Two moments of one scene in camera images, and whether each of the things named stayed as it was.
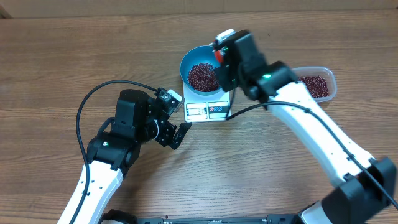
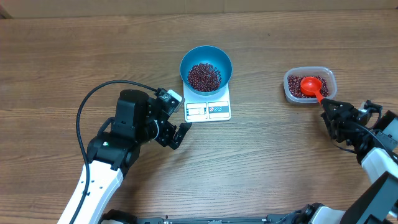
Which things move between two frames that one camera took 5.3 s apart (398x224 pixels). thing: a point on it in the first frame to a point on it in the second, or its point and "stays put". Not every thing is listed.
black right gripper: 224,79 to 342,107
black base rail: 115,216 stays put
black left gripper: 165,139 stays put
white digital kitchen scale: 211,107 stays put
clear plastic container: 321,81 stays put
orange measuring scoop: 219,55 to 311,86
